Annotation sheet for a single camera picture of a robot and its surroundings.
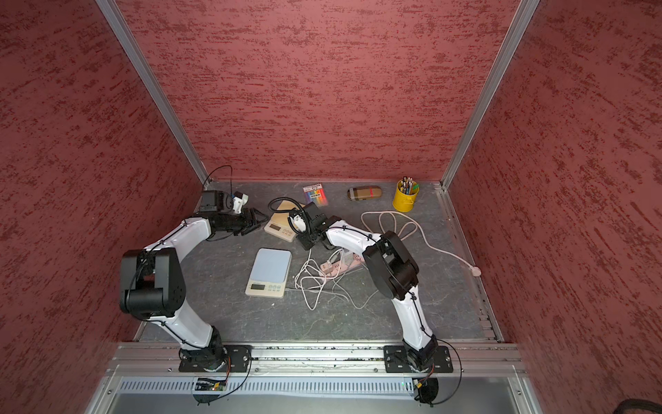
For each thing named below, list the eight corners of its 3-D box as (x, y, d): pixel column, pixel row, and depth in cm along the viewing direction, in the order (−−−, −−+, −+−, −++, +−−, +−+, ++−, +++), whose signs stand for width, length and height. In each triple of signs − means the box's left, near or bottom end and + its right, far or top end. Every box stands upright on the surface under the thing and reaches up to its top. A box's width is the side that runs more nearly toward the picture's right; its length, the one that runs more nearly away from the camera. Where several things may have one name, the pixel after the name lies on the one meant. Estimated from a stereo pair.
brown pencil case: (347, 200, 116) (348, 196, 113) (347, 190, 120) (347, 186, 117) (382, 200, 116) (383, 196, 114) (380, 190, 120) (381, 186, 117)
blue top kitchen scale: (247, 297, 88) (244, 294, 85) (257, 252, 99) (255, 247, 97) (285, 298, 88) (284, 294, 85) (292, 252, 99) (290, 248, 97)
